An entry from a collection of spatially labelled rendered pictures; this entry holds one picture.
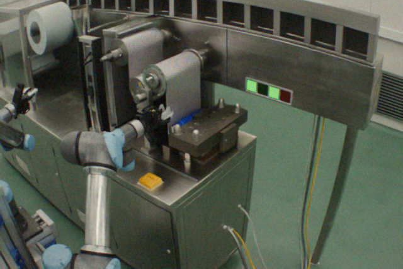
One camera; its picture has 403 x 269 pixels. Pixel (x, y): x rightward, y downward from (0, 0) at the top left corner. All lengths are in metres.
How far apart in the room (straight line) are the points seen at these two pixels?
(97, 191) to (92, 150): 0.13
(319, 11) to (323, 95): 0.38
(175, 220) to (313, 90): 0.81
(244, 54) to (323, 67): 0.41
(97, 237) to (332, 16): 1.21
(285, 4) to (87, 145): 0.98
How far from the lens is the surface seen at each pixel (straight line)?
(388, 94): 4.08
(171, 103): 1.77
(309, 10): 1.60
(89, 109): 2.03
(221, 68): 1.91
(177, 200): 1.59
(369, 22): 1.52
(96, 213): 1.19
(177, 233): 1.71
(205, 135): 1.74
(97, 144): 1.22
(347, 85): 1.62
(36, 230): 1.67
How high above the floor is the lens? 1.92
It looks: 28 degrees down
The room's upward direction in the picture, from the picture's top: 1 degrees counter-clockwise
